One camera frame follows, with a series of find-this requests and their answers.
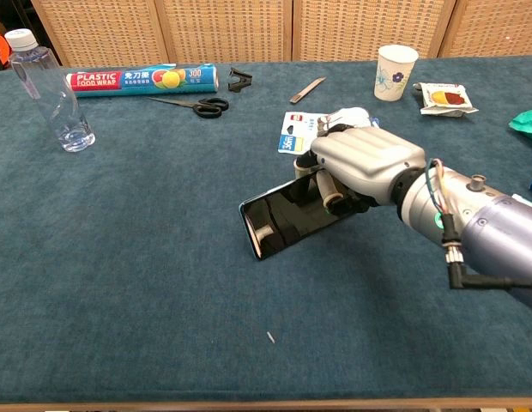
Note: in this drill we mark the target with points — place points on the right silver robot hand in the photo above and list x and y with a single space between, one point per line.
360 159

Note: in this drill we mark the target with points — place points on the light blue smartphone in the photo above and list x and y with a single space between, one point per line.
291 219

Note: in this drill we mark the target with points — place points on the right silver purple robot arm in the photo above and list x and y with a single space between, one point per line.
493 223

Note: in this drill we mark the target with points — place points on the packaged tape blister card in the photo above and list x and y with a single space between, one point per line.
302 129

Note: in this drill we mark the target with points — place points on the grey utility knife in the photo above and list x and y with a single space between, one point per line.
306 91

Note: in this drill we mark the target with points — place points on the white floral paper cup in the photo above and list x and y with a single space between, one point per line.
394 75

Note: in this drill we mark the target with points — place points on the white snack packet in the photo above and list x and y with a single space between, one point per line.
446 99

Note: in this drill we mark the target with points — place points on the black staple remover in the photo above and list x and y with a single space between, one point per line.
239 80

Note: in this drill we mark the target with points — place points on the woven rattan cabinet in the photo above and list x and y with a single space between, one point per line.
266 30

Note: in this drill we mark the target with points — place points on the green plastic package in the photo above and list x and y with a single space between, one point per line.
527 124

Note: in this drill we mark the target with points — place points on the small white scrap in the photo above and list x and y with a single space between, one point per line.
271 337

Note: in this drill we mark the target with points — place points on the plastic food wrap box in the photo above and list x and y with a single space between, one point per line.
141 80

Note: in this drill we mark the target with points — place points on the blue felt table mat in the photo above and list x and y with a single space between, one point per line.
163 300

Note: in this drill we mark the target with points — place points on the clear plastic water bottle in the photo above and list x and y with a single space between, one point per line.
51 94

